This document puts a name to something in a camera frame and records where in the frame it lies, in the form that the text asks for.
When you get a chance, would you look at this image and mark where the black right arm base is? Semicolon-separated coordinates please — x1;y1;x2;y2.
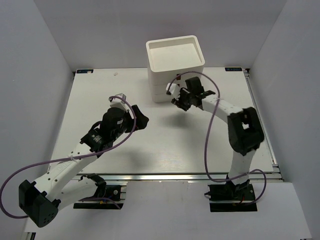
204;181;258;213

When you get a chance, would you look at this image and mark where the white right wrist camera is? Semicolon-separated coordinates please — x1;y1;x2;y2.
166;83;181;100

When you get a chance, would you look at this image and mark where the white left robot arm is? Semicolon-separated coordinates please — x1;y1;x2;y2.
18;105;149;228

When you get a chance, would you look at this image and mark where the blue left corner label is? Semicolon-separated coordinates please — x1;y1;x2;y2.
76;69;94;74

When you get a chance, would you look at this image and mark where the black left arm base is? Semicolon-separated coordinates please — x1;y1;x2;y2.
73;173;124;210

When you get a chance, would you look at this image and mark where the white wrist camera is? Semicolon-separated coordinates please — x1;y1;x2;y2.
166;83;181;100
107;93;129;113

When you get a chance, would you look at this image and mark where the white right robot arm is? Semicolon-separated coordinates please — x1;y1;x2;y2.
166;77;265;189

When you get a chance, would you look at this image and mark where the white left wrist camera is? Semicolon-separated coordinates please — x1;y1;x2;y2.
107;93;129;113

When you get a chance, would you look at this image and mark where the blue right corner label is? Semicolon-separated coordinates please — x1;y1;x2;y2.
224;67;243;72

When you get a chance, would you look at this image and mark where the white three-drawer storage box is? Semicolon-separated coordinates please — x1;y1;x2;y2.
145;35;205;103

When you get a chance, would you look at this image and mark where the blue corner label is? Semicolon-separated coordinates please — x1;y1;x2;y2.
224;67;243;72
76;69;94;74

